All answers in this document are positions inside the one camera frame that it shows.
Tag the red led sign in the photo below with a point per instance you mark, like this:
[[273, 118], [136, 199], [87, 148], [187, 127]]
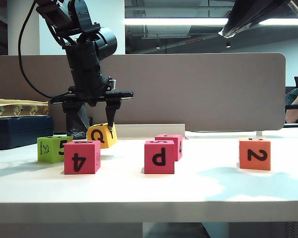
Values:
[[193, 41]]

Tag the orange foam letter block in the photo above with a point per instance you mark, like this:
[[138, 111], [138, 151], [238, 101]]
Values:
[[254, 166]]

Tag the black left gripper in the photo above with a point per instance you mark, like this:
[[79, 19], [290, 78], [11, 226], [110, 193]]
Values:
[[87, 74]]

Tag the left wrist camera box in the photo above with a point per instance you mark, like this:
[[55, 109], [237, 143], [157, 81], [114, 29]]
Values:
[[113, 84]]

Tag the white divider foot bracket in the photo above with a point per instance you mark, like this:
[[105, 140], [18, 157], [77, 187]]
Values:
[[259, 133]]

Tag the navy blue plastic case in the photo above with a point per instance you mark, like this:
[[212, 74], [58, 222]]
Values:
[[20, 134]]

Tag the grey vent grille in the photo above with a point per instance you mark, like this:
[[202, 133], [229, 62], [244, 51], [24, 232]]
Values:
[[294, 230]]

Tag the seated person dark shirt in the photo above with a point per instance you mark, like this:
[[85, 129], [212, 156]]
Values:
[[295, 114]]

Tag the pink foam block letter B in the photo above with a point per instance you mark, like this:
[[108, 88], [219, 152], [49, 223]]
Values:
[[82, 168]]

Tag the black mug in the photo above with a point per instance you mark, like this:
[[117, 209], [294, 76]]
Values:
[[75, 132]]

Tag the brown desk divider panel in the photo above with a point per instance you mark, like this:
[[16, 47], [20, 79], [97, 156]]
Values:
[[188, 91]]

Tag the green foam letter block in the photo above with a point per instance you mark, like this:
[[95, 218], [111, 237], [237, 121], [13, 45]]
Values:
[[49, 153]]

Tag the round ceiling spotlight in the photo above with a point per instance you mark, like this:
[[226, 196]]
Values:
[[228, 45], [158, 46]]

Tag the long ceiling light strip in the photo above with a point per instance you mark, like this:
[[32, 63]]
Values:
[[176, 21]]

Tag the pink foam block letter C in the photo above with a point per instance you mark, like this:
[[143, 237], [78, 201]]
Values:
[[178, 148]]

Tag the yellow foam letter block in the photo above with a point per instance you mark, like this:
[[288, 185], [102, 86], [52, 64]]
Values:
[[99, 142]]

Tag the colourful gold-edged tin box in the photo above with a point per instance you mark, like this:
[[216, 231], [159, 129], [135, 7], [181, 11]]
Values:
[[20, 110]]

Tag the pink foam block letter S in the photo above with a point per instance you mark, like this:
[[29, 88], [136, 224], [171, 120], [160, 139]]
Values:
[[149, 168]]

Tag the black chair armrest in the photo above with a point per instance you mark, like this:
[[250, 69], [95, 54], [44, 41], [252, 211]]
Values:
[[293, 106]]

